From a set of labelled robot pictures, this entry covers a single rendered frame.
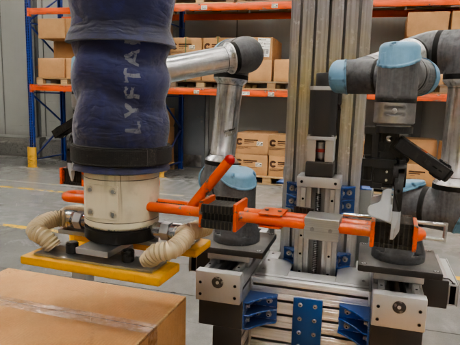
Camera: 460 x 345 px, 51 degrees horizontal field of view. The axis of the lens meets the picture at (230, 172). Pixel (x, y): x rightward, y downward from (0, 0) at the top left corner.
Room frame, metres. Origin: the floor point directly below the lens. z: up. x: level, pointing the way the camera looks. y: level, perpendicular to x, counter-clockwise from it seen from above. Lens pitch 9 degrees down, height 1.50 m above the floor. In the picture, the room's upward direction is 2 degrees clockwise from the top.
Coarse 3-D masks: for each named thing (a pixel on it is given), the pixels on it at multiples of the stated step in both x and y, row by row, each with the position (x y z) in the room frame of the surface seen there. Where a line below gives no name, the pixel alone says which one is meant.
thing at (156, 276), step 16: (32, 256) 1.01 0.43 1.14; (48, 256) 1.01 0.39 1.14; (64, 256) 1.01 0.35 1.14; (80, 256) 1.01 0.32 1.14; (112, 256) 1.02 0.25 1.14; (128, 256) 0.98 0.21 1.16; (80, 272) 0.97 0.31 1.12; (96, 272) 0.96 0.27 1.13; (112, 272) 0.94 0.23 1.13; (128, 272) 0.94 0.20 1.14; (144, 272) 0.94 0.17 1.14; (160, 272) 0.94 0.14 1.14; (176, 272) 0.99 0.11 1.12
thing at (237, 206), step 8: (208, 200) 1.03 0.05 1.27; (216, 200) 1.07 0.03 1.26; (224, 200) 1.07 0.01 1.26; (232, 200) 1.06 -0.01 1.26; (240, 200) 1.02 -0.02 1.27; (200, 208) 1.00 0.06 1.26; (208, 208) 0.98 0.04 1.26; (216, 208) 0.98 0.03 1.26; (224, 208) 0.97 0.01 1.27; (232, 208) 0.97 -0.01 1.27; (240, 208) 1.00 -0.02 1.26; (200, 216) 1.00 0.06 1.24; (208, 216) 0.99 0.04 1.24; (216, 216) 0.98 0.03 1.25; (224, 216) 0.98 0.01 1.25; (232, 216) 0.97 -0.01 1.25; (200, 224) 1.00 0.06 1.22; (208, 224) 0.98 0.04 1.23; (216, 224) 0.98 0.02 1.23; (224, 224) 0.97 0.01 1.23; (232, 224) 0.97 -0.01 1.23; (240, 224) 1.00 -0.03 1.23
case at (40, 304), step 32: (0, 288) 1.28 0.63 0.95; (32, 288) 1.28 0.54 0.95; (64, 288) 1.29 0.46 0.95; (96, 288) 1.30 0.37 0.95; (128, 288) 1.30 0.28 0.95; (0, 320) 1.09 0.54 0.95; (32, 320) 1.09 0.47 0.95; (64, 320) 1.10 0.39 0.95; (96, 320) 1.10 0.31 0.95; (128, 320) 1.11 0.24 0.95; (160, 320) 1.11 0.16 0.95
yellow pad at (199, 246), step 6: (78, 240) 1.19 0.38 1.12; (84, 240) 1.19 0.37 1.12; (198, 240) 1.17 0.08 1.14; (204, 240) 1.17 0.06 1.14; (138, 246) 1.14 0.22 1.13; (144, 246) 1.13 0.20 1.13; (192, 246) 1.12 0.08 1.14; (198, 246) 1.12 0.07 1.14; (204, 246) 1.14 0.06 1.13; (186, 252) 1.10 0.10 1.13; (192, 252) 1.09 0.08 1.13; (198, 252) 1.10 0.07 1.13
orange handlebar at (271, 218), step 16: (64, 192) 1.13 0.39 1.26; (80, 192) 1.15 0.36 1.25; (160, 208) 1.04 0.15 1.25; (176, 208) 1.03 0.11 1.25; (192, 208) 1.02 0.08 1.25; (272, 208) 1.01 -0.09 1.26; (272, 224) 0.96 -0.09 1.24; (288, 224) 0.95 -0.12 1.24; (304, 224) 0.94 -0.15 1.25; (352, 224) 0.92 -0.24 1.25; (368, 224) 0.94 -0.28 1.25
